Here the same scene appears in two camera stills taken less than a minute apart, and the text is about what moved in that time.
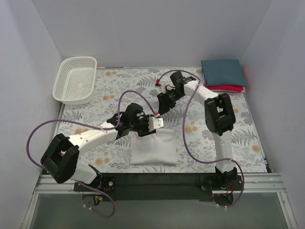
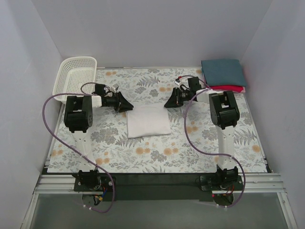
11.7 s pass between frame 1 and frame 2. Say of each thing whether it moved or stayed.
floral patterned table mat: stayed
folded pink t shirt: stayed
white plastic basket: stayed
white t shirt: moved
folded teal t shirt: stayed
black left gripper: moved
